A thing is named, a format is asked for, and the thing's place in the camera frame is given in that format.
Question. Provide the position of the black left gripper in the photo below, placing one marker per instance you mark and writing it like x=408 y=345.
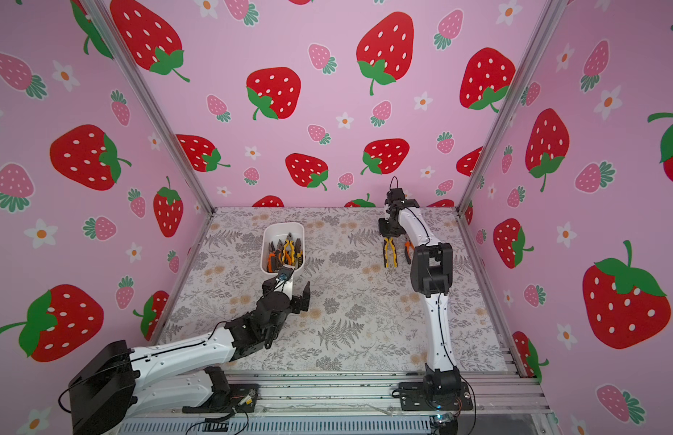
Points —
x=296 y=304

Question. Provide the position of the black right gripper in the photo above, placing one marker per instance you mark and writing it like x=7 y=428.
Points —
x=391 y=231

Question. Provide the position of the yellow black handled pliers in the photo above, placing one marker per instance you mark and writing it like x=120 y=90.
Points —
x=390 y=256

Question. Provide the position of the white plastic storage box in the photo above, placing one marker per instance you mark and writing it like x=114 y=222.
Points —
x=278 y=233

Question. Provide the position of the orange handled pliers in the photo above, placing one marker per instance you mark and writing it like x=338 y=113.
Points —
x=409 y=251

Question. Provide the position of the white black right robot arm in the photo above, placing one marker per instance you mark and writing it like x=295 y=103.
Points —
x=432 y=278

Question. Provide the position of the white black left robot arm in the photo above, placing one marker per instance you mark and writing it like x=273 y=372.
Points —
x=122 y=381

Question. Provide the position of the orange black pliers in box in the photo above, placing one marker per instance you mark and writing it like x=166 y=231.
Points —
x=273 y=258

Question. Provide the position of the floral patterned table mat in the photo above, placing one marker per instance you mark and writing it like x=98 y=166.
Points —
x=363 y=317

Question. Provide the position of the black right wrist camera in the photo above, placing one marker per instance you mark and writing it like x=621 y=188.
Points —
x=395 y=200

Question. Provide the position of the aluminium rail frame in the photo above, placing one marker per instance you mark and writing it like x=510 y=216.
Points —
x=338 y=399

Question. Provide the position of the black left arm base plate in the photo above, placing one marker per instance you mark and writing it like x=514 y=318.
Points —
x=241 y=398

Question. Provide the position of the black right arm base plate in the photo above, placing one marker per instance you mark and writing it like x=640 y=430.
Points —
x=415 y=396

